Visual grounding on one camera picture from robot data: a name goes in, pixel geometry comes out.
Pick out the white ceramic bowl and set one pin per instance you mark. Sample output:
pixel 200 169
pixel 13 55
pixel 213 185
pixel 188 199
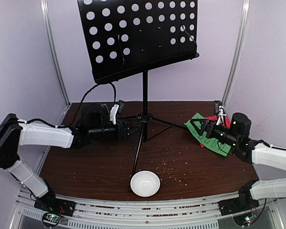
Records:
pixel 145 183

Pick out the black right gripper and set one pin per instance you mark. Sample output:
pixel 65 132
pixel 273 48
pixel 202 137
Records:
pixel 209 129

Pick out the aluminium frame post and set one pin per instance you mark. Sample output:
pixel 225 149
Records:
pixel 240 43
pixel 54 57

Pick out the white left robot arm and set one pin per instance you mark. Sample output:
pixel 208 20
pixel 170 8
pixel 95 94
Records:
pixel 96 122

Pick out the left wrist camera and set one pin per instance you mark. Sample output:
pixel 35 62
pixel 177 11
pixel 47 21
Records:
pixel 116 110

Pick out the black music stand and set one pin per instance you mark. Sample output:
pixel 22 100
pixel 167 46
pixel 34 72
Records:
pixel 128 37

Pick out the aluminium front rail base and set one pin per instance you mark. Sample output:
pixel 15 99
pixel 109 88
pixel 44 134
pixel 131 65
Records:
pixel 191 213

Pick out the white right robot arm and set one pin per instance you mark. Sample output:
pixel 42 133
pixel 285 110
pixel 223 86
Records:
pixel 250 151

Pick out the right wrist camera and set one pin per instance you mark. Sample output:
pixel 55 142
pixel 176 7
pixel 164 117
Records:
pixel 220 113

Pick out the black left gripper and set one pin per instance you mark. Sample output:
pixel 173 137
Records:
pixel 123 133

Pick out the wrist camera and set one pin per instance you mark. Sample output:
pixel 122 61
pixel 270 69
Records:
pixel 116 110
pixel 220 113

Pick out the right aluminium frame post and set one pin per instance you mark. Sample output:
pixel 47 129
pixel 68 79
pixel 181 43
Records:
pixel 240 43

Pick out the left aluminium frame post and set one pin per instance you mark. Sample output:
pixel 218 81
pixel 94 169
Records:
pixel 54 57

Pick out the green paper sheet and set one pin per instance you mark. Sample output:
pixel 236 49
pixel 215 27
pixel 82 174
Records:
pixel 210 143

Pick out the red paper sheet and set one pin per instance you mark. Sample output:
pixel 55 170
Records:
pixel 226 121

